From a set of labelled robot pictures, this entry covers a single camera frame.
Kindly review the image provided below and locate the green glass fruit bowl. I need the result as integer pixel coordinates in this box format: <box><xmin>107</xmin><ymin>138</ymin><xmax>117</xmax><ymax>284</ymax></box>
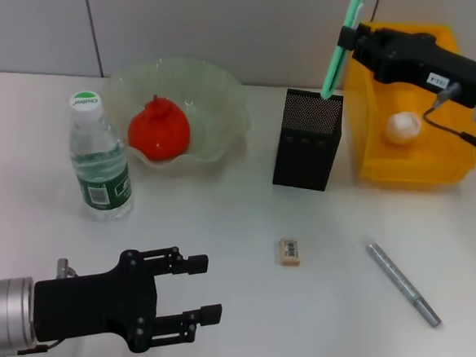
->
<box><xmin>84</xmin><ymin>51</ymin><xmax>256</xmax><ymax>185</ymax></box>

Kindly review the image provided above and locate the clear green label water bottle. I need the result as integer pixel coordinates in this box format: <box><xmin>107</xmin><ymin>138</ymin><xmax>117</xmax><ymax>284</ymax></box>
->
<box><xmin>59</xmin><ymin>88</ymin><xmax>143</xmax><ymax>224</ymax></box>

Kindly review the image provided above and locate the black mesh pen holder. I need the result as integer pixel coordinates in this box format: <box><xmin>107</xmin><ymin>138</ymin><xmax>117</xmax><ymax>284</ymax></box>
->
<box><xmin>271</xmin><ymin>87</ymin><xmax>346</xmax><ymax>194</ymax></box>

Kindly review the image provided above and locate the arm cable with plug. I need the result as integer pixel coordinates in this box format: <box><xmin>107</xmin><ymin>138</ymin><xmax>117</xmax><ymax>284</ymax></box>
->
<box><xmin>420</xmin><ymin>79</ymin><xmax>476</xmax><ymax>165</ymax></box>
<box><xmin>15</xmin><ymin>254</ymin><xmax>83</xmax><ymax>357</ymax></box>

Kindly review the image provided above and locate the grey marker pen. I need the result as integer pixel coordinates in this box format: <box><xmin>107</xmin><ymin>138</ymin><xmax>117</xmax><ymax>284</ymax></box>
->
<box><xmin>360</xmin><ymin>240</ymin><xmax>448</xmax><ymax>330</ymax></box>

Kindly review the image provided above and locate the beige eraser with barcode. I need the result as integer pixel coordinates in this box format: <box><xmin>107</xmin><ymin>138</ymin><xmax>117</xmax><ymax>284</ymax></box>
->
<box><xmin>277</xmin><ymin>237</ymin><xmax>304</xmax><ymax>269</ymax></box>

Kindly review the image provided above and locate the red orange toy fruit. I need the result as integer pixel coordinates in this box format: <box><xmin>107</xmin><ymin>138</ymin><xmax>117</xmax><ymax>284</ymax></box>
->
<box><xmin>125</xmin><ymin>92</ymin><xmax>195</xmax><ymax>165</ymax></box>

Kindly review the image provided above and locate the white paper ball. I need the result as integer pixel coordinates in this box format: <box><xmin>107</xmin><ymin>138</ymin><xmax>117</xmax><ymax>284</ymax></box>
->
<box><xmin>383</xmin><ymin>109</ymin><xmax>425</xmax><ymax>148</ymax></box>

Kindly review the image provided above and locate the mint green pen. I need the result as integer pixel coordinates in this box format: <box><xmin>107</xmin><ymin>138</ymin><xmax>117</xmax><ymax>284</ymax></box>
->
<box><xmin>320</xmin><ymin>0</ymin><xmax>365</xmax><ymax>103</ymax></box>

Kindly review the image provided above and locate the yellow plastic bin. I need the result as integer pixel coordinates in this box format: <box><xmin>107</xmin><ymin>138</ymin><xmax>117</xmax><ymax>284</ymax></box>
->
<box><xmin>337</xmin><ymin>17</ymin><xmax>476</xmax><ymax>192</ymax></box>

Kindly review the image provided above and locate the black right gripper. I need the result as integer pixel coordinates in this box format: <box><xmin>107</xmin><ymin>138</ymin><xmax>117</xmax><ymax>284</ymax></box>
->
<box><xmin>333</xmin><ymin>20</ymin><xmax>476</xmax><ymax>109</ymax></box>

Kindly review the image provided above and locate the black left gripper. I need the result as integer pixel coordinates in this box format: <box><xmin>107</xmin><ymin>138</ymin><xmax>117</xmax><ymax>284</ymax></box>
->
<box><xmin>29</xmin><ymin>236</ymin><xmax>227</xmax><ymax>357</ymax></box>

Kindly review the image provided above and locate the right arm cable with plug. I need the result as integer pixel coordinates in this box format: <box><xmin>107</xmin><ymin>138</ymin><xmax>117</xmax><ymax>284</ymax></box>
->
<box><xmin>420</xmin><ymin>79</ymin><xmax>476</xmax><ymax>165</ymax></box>

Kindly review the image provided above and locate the left arm cable with plug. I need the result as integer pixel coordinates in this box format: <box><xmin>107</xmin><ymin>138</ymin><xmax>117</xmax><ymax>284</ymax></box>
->
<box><xmin>15</xmin><ymin>254</ymin><xmax>83</xmax><ymax>357</ymax></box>

